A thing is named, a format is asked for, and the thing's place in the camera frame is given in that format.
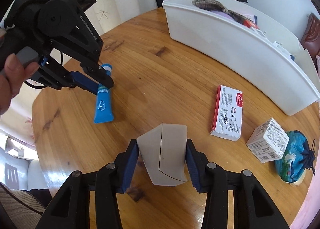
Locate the blue cream tube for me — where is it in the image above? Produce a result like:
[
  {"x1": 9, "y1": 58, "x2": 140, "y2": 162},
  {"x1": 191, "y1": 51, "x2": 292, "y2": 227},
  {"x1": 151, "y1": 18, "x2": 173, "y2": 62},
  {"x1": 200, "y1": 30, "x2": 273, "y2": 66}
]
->
[{"x1": 93, "y1": 63, "x2": 115, "y2": 125}]

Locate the beige angular box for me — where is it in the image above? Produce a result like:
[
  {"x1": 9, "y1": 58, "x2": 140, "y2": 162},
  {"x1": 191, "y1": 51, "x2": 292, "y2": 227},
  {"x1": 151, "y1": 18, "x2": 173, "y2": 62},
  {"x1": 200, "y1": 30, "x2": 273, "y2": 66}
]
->
[{"x1": 137, "y1": 123, "x2": 187, "y2": 187}]

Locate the red white medicine box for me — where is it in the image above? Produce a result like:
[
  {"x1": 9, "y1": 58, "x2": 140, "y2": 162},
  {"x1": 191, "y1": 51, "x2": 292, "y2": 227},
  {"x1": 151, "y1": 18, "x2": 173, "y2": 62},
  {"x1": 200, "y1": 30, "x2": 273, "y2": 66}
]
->
[{"x1": 210, "y1": 85, "x2": 243, "y2": 141}]

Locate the white box with text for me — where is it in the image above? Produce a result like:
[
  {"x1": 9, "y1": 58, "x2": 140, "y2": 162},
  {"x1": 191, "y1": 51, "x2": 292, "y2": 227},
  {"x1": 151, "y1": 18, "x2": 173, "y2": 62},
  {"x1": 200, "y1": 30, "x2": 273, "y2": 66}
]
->
[{"x1": 246, "y1": 118, "x2": 289, "y2": 163}]

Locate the blue floral drawstring pouch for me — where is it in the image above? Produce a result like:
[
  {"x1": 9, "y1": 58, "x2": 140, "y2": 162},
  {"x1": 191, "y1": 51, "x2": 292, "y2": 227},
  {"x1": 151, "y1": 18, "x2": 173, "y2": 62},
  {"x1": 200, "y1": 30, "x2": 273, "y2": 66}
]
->
[{"x1": 274, "y1": 130, "x2": 316, "y2": 184}]

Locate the plaid fabric bow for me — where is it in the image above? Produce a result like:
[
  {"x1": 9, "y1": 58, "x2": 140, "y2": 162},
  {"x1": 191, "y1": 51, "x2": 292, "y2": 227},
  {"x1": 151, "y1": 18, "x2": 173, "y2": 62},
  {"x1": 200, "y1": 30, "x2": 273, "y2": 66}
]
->
[{"x1": 191, "y1": 0, "x2": 249, "y2": 24}]

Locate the person's left hand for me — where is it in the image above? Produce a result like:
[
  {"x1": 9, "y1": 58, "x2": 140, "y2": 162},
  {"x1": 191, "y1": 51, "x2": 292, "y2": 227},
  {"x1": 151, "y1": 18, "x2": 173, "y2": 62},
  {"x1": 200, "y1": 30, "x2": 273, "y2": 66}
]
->
[{"x1": 1, "y1": 53, "x2": 39, "y2": 115}]

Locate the knit sleeve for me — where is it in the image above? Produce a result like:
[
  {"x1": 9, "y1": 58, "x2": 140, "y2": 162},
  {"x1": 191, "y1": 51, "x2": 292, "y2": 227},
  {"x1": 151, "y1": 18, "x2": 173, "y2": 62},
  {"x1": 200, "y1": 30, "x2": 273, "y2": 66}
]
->
[{"x1": 1, "y1": 183, "x2": 46, "y2": 228}]

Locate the white storage bin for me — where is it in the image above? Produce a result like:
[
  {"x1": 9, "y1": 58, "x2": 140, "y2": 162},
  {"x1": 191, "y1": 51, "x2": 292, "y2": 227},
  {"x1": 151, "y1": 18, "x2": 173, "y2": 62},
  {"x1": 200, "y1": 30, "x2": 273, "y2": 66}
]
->
[{"x1": 163, "y1": 0, "x2": 319, "y2": 115}]

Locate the blue white box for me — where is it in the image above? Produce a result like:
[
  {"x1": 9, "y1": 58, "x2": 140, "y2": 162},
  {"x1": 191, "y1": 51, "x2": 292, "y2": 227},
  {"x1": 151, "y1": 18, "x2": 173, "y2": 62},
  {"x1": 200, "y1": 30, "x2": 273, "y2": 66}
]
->
[{"x1": 273, "y1": 41, "x2": 295, "y2": 61}]

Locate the red grey medicine box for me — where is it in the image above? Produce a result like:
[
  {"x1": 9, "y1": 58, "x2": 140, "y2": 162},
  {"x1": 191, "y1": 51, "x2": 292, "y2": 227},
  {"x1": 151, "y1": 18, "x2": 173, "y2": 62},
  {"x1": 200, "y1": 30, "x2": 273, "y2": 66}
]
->
[{"x1": 243, "y1": 19, "x2": 259, "y2": 29}]

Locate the black cable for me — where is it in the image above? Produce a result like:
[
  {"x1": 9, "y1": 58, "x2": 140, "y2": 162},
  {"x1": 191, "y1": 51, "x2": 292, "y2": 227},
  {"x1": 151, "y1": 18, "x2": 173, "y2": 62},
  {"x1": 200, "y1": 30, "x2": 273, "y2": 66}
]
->
[{"x1": 23, "y1": 49, "x2": 65, "y2": 90}]

